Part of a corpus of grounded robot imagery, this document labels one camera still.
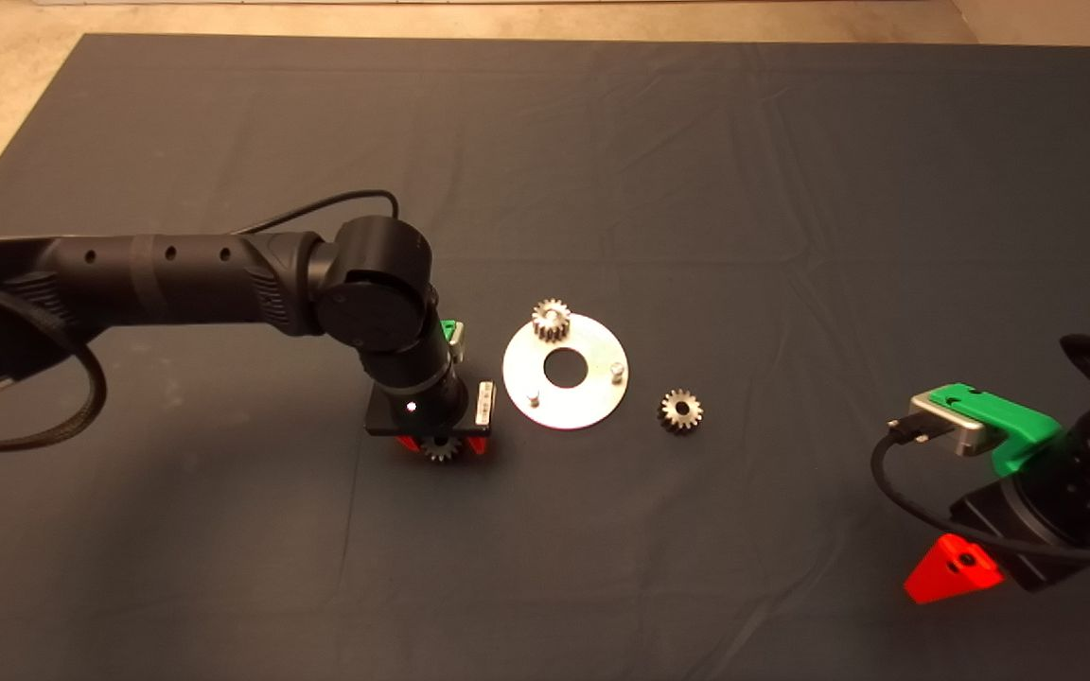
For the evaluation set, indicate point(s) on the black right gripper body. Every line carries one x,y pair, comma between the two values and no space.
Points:
1065,492

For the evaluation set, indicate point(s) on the green left camera mount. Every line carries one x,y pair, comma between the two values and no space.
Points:
450,333

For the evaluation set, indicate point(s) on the dark table cloth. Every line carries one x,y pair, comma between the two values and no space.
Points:
791,189

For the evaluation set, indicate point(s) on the silver camera box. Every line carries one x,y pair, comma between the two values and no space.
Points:
947,424
459,350

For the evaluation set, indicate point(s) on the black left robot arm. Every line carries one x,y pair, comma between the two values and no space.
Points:
176,279

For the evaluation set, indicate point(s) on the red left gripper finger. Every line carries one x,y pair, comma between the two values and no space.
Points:
477,445
410,444

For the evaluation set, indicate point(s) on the silver left camera box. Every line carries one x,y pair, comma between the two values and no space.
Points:
459,350

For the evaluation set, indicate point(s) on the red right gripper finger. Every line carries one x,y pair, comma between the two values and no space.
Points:
950,573

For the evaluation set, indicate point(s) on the silver right camera box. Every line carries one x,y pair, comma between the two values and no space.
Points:
947,424

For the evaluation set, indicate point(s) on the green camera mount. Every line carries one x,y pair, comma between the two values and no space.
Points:
1018,426
450,333

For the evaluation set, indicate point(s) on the round metal carrier plate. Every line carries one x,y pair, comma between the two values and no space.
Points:
592,397

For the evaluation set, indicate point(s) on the small steel planetary gear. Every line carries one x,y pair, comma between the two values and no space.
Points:
441,449
682,410
552,322

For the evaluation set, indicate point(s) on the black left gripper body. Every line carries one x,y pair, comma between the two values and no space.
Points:
481,416

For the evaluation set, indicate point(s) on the green right camera mount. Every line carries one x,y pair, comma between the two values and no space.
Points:
1018,426

